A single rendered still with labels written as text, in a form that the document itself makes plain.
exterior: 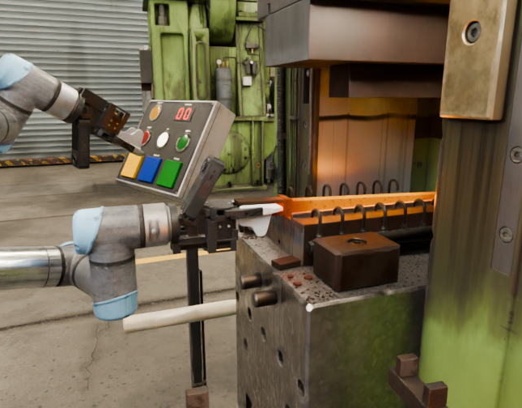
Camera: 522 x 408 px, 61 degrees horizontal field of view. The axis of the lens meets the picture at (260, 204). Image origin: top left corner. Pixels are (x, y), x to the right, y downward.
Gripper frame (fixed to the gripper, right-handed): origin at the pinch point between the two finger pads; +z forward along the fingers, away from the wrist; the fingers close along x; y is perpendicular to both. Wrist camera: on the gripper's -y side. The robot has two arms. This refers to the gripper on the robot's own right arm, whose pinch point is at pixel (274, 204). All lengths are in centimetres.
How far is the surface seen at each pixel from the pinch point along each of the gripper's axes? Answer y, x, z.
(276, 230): 7.0, -5.4, 2.6
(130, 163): 0, -62, -22
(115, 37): -123, -791, 7
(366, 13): -33.2, 7.8, 12.6
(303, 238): 4.7, 7.6, 2.6
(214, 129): -11.1, -41.8, -1.2
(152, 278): 101, -214, -4
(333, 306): 10.7, 22.1, 0.8
